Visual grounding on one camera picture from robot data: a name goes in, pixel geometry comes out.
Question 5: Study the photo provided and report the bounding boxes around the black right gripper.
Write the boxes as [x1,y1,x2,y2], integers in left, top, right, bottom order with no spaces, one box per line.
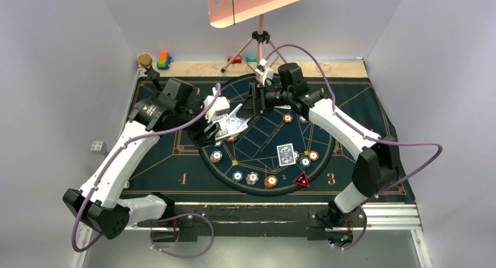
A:
[237,82,292,116]

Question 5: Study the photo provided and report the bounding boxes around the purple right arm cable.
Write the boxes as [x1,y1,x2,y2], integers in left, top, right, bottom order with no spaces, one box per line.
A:
[265,44,443,252]

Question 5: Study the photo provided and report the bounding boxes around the dealt card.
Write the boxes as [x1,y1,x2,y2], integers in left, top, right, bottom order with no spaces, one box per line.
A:
[277,143,296,167]

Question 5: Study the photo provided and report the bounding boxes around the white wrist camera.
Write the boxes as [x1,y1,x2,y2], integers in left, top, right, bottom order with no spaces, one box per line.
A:
[255,59,274,87]
[203,95,230,122]

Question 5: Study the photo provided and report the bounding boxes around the orange poker chip stack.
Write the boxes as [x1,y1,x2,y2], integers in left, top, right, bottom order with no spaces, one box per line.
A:
[264,175,278,188]

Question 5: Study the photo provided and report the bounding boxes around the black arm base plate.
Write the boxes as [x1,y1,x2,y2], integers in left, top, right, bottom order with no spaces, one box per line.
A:
[137,204,365,243]

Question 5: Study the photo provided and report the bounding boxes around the purple white poker chip stack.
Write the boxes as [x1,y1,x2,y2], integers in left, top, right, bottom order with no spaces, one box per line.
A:
[246,172,259,185]

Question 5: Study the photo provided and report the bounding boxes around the pink perforated board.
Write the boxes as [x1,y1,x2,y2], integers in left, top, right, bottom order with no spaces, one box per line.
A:
[206,0,302,29]

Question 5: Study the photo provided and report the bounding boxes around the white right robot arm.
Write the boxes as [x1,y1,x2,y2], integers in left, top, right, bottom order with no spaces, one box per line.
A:
[236,59,399,225]

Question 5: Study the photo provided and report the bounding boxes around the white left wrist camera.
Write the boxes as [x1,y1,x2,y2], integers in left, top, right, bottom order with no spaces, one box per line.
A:
[203,95,230,122]

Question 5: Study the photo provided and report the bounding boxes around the grey toy brick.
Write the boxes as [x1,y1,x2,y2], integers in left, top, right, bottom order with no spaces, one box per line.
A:
[90,141,108,156]

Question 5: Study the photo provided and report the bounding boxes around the round dark blue mat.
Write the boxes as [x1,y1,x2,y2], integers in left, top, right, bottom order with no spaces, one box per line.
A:
[195,72,337,197]

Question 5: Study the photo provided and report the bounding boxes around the blue playing card deck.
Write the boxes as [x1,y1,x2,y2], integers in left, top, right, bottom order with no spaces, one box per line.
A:
[215,121,241,142]

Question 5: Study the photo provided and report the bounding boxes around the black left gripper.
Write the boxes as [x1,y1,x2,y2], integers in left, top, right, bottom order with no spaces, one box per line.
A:
[174,97,220,147]

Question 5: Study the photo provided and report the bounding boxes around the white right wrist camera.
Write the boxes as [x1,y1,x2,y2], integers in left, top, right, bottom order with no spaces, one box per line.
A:
[255,59,274,87]

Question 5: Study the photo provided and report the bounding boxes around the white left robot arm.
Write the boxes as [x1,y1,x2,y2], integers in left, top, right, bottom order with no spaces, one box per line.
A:
[63,78,225,252]

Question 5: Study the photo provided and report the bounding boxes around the red triangle dealer marker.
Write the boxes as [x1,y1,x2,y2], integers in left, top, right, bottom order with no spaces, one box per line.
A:
[293,171,310,188]

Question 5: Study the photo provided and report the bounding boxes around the gold round lid jar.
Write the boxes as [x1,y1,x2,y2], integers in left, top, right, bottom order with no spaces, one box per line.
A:
[137,53,153,68]

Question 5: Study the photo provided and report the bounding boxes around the card sliding from deck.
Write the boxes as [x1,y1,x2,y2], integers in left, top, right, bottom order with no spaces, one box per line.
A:
[220,104,251,133]

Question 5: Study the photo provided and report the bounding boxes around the red toy block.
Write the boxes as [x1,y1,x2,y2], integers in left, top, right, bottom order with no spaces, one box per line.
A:
[227,56,243,64]

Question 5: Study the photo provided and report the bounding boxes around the green poker chip stack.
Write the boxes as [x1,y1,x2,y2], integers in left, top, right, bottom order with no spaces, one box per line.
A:
[232,171,244,182]

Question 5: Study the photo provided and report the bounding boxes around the dark green poker mat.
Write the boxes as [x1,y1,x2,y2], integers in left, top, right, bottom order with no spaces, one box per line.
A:
[120,75,416,205]

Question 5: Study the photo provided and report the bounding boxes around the colourful toy blocks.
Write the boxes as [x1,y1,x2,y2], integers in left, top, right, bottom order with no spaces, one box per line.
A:
[157,51,172,70]

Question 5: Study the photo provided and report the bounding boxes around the pink tripod stand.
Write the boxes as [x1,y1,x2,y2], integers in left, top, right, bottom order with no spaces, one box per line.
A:
[221,14,288,81]

